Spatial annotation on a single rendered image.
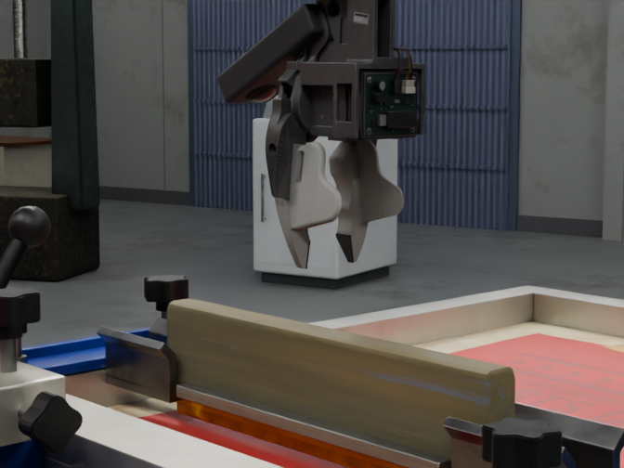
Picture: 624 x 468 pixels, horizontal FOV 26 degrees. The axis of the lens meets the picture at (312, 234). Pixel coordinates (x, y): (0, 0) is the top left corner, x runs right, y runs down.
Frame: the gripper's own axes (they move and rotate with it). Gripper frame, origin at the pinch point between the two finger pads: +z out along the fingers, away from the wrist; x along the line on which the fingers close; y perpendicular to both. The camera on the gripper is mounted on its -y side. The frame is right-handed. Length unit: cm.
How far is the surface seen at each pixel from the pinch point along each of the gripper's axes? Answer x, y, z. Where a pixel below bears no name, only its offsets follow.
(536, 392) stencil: 30.1, -2.7, 16.7
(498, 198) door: 717, -573, 89
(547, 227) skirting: 729, -536, 109
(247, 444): -0.8, -7.7, 16.8
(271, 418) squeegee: -2.9, -2.3, 13.2
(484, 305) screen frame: 49, -25, 14
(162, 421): -1.6, -18.1, 16.9
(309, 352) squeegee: -1.7, 0.6, 7.8
